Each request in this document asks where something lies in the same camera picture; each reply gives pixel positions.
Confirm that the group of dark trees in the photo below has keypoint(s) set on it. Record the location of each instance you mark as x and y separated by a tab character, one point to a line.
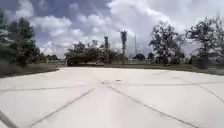
23	43

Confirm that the grass strip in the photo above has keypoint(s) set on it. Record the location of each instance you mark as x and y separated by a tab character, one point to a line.
186	66
30	69

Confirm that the thin pole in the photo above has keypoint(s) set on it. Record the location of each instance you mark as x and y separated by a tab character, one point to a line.
135	46

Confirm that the pale concrete path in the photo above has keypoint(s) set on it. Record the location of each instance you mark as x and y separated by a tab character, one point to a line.
110	103

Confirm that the tall palm tree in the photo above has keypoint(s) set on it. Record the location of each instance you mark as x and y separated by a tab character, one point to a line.
123	43

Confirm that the clump of trees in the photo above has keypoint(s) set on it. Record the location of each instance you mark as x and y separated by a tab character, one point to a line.
83	54

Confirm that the short palm tree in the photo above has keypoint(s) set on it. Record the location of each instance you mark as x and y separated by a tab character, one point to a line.
106	43

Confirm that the sparse tree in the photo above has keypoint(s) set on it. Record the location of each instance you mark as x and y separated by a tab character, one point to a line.
164	40
206	36

